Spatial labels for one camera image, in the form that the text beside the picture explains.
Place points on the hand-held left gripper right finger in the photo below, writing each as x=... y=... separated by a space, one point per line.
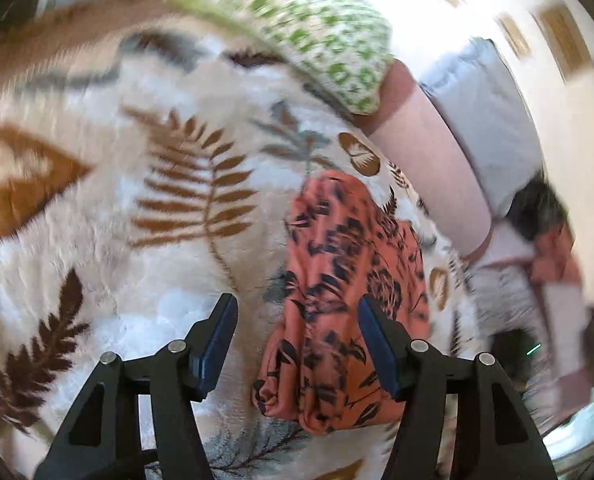
x=377 y=345

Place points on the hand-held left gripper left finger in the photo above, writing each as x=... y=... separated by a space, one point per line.
x=217 y=345

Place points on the orange leaf-print garment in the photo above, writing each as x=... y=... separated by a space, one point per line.
x=327 y=260

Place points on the person's body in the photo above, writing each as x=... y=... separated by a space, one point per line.
x=567 y=300

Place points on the white leaf-print fleece blanket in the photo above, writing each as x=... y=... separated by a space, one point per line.
x=127 y=260

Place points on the pink bolster pillow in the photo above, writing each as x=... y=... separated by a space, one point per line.
x=427 y=160

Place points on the light grey pillow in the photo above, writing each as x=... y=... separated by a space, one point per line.
x=487 y=120

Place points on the green patterned pillow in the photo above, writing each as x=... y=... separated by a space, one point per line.
x=302 y=25

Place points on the large tan wall frame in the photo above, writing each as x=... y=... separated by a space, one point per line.
x=559 y=40

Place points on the small tan wall frame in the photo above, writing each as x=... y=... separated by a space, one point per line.
x=513 y=35

